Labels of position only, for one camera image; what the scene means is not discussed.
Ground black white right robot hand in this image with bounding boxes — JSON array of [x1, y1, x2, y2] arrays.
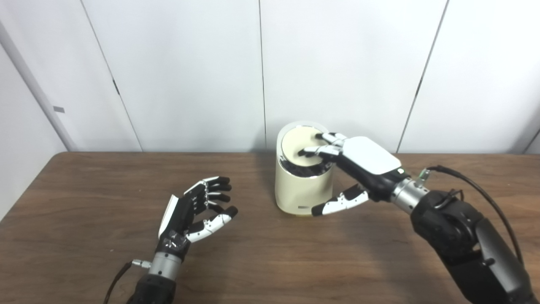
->
[[299, 132, 408, 217]]

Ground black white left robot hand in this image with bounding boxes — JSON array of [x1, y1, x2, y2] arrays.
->
[[157, 176, 238, 260]]

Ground cream-colored round bin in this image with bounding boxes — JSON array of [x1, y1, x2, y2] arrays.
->
[[275, 121, 334, 217]]

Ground cream round bin lid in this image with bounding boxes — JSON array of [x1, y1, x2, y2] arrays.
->
[[281, 126, 334, 166]]

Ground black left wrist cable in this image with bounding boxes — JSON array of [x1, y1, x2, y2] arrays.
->
[[103, 259, 151, 304]]

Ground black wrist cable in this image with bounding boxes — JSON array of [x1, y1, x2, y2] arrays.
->
[[103, 259, 151, 304], [418, 166, 524, 266]]

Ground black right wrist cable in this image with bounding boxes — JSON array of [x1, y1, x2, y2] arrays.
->
[[418, 166, 524, 266]]

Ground gray wall corner trim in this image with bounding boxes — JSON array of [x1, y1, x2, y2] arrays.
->
[[0, 19, 78, 152]]

